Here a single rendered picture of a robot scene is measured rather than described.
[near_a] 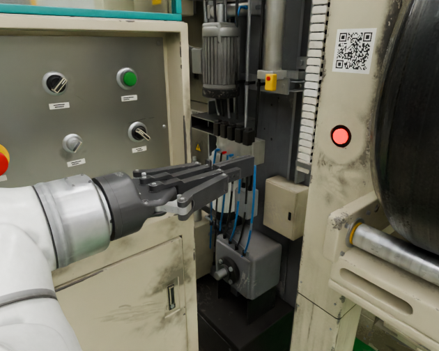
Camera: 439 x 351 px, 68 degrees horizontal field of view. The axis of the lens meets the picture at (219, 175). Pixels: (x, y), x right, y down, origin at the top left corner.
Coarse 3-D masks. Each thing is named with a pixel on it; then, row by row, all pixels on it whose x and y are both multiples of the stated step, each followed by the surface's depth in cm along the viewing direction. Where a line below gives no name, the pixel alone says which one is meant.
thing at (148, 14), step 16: (0, 0) 42; (16, 0) 43; (32, 0) 44; (48, 0) 45; (64, 0) 47; (80, 0) 48; (96, 0) 49; (112, 0) 51; (128, 0) 52; (144, 0) 54; (160, 0) 55; (176, 0) 57; (80, 16) 48; (96, 16) 49; (112, 16) 51; (128, 16) 52; (144, 16) 54; (160, 16) 56; (176, 16) 57
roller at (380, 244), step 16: (352, 240) 60; (368, 240) 57; (384, 240) 56; (400, 240) 55; (384, 256) 56; (400, 256) 53; (416, 256) 52; (432, 256) 51; (416, 272) 52; (432, 272) 50
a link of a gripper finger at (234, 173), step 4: (232, 168) 47; (236, 168) 47; (224, 172) 45; (228, 172) 45; (232, 172) 46; (236, 172) 46; (240, 172) 47; (232, 176) 46; (236, 176) 46; (240, 176) 47; (228, 180) 43; (232, 180) 46; (224, 184) 43; (228, 184) 43; (224, 188) 43
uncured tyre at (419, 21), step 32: (416, 0) 36; (416, 32) 35; (384, 64) 41; (416, 64) 35; (384, 96) 40; (416, 96) 35; (384, 128) 40; (416, 128) 36; (384, 160) 41; (416, 160) 37; (384, 192) 44; (416, 192) 40; (416, 224) 43
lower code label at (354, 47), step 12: (348, 36) 59; (360, 36) 57; (372, 36) 56; (336, 48) 61; (348, 48) 59; (360, 48) 58; (372, 48) 56; (336, 60) 62; (348, 60) 60; (360, 60) 58; (360, 72) 59
